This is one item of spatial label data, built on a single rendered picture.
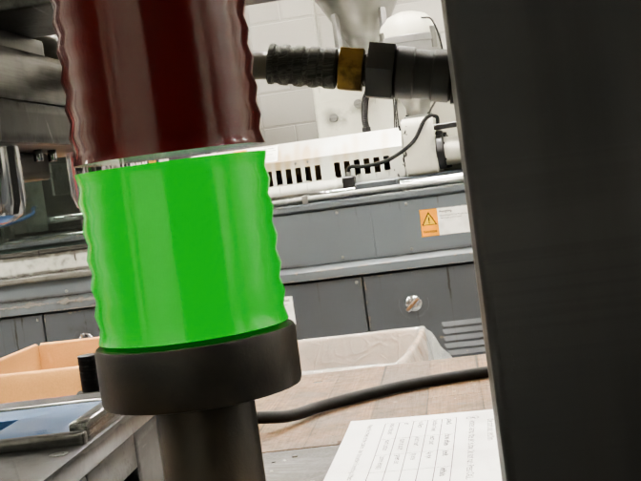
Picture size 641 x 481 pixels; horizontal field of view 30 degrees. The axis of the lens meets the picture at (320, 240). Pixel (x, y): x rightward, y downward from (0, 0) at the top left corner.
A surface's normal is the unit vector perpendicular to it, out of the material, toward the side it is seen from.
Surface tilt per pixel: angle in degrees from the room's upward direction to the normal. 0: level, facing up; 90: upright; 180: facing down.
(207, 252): 104
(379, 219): 90
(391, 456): 1
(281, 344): 90
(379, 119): 90
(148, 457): 90
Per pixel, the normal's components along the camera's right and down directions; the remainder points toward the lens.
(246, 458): 0.72, -0.06
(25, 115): 0.99, -0.13
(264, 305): 0.84, 0.16
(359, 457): -0.12, -0.99
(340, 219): -0.16, 0.07
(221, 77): 0.62, -0.30
